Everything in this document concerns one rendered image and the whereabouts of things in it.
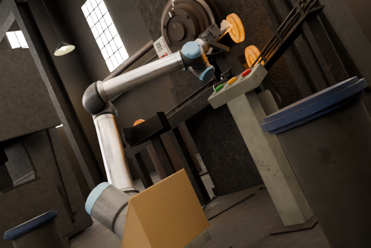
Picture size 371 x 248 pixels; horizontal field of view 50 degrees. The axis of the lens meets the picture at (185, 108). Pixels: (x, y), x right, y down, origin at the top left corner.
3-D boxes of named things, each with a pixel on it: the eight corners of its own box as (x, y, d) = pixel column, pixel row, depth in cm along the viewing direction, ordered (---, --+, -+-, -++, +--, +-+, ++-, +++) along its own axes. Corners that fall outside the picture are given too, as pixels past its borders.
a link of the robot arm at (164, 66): (71, 86, 199) (197, 34, 189) (84, 98, 209) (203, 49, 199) (73, 105, 192) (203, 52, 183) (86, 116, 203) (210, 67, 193)
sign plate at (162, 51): (164, 64, 301) (154, 43, 302) (185, 48, 283) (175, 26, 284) (162, 64, 299) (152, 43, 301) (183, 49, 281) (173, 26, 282)
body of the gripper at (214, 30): (215, 21, 210) (198, 35, 208) (226, 33, 210) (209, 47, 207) (212, 26, 217) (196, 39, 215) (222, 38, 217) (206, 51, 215)
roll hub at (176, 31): (179, 59, 264) (161, 22, 266) (206, 40, 244) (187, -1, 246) (173, 61, 260) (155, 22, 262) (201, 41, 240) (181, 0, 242)
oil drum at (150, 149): (184, 176, 594) (159, 122, 600) (211, 166, 552) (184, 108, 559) (156, 191, 552) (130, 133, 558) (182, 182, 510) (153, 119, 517)
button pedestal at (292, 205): (285, 218, 166) (222, 85, 171) (336, 208, 149) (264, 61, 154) (265, 236, 155) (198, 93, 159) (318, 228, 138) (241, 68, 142)
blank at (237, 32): (228, 21, 224) (223, 23, 223) (234, 8, 209) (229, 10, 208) (240, 45, 221) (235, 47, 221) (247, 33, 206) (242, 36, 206)
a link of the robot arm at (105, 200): (105, 229, 151) (75, 206, 159) (125, 238, 165) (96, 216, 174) (128, 194, 154) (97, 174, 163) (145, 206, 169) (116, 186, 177)
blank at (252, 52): (265, 77, 215) (259, 79, 215) (250, 61, 225) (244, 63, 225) (265, 56, 204) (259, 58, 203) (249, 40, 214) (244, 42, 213)
